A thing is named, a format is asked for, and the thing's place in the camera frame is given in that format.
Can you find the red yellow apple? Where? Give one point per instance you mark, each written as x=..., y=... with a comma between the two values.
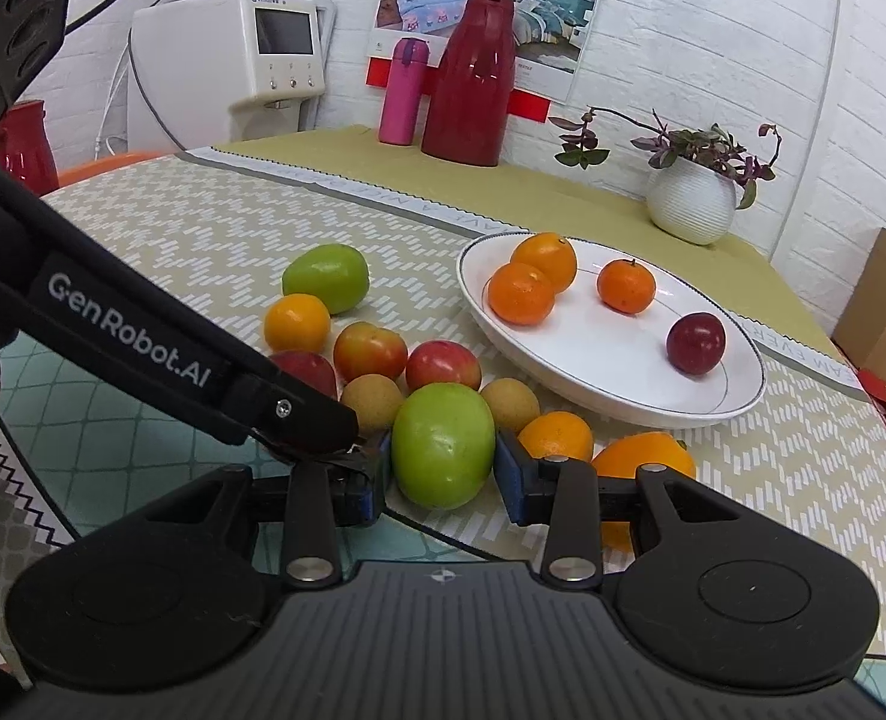
x=362, y=349

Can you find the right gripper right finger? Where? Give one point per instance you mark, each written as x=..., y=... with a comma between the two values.
x=561, y=493

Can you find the brown longan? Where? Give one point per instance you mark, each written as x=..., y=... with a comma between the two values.
x=376, y=400
x=512, y=404

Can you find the dark red plum front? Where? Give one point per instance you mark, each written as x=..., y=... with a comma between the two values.
x=311, y=368

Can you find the patterned tablecloth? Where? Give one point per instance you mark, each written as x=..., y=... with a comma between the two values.
x=216, y=229

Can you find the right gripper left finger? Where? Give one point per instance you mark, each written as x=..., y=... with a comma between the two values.
x=324, y=496

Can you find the small yellow orange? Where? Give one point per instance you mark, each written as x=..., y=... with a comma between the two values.
x=297, y=322

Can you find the purple green trailing plant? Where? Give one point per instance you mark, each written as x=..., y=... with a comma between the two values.
x=714, y=148

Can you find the small orange kumquat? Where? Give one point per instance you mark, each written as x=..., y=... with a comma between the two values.
x=558, y=434

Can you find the white water dispenser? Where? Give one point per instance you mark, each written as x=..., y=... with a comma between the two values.
x=207, y=72

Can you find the white round plate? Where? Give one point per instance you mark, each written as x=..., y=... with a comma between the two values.
x=612, y=364

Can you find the dark red plum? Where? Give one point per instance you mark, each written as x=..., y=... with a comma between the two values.
x=311, y=368
x=696, y=343

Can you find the small green fruit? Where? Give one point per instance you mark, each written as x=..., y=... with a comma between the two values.
x=336, y=274

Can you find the big green oval fruit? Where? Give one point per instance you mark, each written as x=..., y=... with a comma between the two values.
x=442, y=446

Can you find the tangerine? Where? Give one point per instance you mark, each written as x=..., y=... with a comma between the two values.
x=521, y=294
x=626, y=286

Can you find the red thermos jug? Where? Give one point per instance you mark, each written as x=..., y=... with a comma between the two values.
x=468, y=108

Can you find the bedding poster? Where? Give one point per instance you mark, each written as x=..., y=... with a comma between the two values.
x=546, y=39

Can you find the pink bottle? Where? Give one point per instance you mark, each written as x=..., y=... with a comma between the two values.
x=403, y=91

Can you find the large orange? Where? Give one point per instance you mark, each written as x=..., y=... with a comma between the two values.
x=621, y=458

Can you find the dark red plum back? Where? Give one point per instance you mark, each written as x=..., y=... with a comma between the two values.
x=696, y=343

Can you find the red jug at left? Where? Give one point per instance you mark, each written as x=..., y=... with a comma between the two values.
x=24, y=148

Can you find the white plant pot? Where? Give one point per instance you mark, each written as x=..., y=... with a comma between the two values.
x=691, y=202

